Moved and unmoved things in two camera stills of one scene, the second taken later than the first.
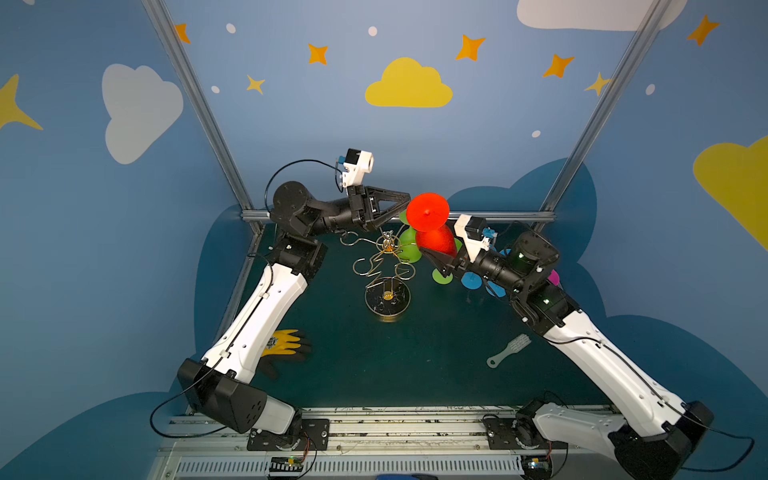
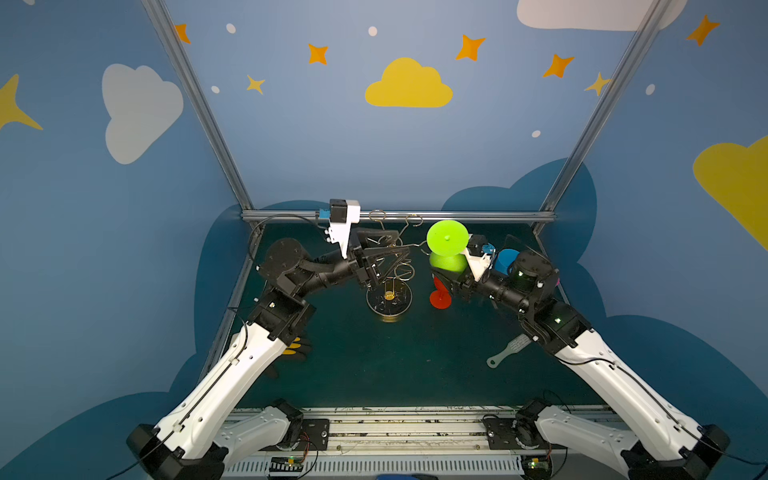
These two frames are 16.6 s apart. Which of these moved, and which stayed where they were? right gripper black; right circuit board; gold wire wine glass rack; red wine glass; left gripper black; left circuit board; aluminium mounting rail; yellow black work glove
Moved: left gripper black; right gripper black; red wine glass
Stayed: aluminium mounting rail; gold wire wine glass rack; yellow black work glove; right circuit board; left circuit board
